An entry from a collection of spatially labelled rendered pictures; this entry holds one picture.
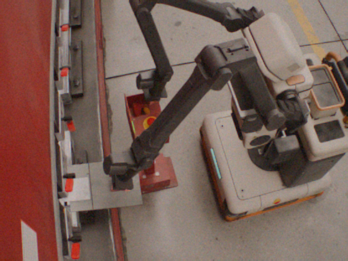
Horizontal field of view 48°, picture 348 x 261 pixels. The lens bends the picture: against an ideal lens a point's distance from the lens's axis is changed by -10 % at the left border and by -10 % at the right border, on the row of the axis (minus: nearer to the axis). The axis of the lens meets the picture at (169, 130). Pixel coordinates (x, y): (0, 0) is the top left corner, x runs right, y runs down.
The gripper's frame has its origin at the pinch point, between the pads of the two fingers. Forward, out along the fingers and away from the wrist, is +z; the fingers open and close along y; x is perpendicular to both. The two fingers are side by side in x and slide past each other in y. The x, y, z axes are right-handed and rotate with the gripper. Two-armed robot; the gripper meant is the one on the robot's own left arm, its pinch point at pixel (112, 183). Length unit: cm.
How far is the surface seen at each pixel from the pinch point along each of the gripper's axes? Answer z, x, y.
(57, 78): -13.3, -23.9, -31.2
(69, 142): 13.1, -10.8, -20.5
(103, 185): 4.3, -1.8, -0.4
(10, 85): -59, -50, 4
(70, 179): -17.1, -22.3, 6.5
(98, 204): 5.5, -4.1, 6.7
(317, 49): 14, 189, -119
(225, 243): 63, 98, 12
